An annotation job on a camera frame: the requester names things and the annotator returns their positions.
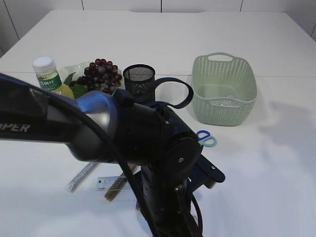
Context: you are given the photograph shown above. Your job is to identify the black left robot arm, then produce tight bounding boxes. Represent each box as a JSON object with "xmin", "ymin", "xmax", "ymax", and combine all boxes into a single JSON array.
[{"xmin": 0, "ymin": 74, "xmax": 202, "ymax": 237}]

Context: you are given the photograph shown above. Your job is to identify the gold glitter pen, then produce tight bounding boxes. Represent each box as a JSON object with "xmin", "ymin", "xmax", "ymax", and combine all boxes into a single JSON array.
[{"xmin": 104, "ymin": 173, "xmax": 127, "ymax": 202}]

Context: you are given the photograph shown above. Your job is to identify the purple artificial grape bunch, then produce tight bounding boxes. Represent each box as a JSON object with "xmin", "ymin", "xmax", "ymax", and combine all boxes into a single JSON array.
[{"xmin": 63, "ymin": 58, "xmax": 123, "ymax": 98}]

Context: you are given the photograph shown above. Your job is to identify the clear plastic ruler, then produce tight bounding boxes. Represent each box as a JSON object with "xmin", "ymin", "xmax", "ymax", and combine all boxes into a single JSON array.
[{"xmin": 96, "ymin": 176, "xmax": 131, "ymax": 192}]

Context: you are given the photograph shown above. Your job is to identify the blue scissors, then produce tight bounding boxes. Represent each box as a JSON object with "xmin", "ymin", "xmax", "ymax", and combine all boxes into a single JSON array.
[{"xmin": 197, "ymin": 130, "xmax": 217, "ymax": 148}]

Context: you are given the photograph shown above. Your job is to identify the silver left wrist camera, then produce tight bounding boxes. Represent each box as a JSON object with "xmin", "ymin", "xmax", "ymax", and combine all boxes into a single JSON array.
[{"xmin": 189, "ymin": 155, "xmax": 226, "ymax": 191}]

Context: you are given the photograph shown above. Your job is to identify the silver glitter pen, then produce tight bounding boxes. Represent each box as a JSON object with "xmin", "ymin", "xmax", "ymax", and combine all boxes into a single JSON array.
[{"xmin": 66, "ymin": 162, "xmax": 98, "ymax": 193}]

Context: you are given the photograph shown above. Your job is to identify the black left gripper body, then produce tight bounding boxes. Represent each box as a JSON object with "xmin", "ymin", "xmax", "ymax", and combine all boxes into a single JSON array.
[{"xmin": 138, "ymin": 170, "xmax": 204, "ymax": 237}]

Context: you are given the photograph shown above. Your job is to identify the clear plastic sheet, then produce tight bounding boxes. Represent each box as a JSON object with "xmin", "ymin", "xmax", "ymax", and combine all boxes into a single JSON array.
[{"xmin": 210, "ymin": 97, "xmax": 242, "ymax": 107}]

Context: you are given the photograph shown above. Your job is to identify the yellow tea bottle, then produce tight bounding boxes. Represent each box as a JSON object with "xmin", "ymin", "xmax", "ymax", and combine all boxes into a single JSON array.
[{"xmin": 32, "ymin": 56, "xmax": 74, "ymax": 99}]

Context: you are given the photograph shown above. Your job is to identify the black mesh pen holder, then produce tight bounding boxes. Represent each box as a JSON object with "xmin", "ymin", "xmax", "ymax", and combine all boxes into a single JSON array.
[{"xmin": 123, "ymin": 64, "xmax": 156, "ymax": 99}]

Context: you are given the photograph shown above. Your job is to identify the green woven plastic basket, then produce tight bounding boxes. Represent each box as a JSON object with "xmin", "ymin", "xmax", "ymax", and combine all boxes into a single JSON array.
[{"xmin": 192, "ymin": 52, "xmax": 257, "ymax": 126}]

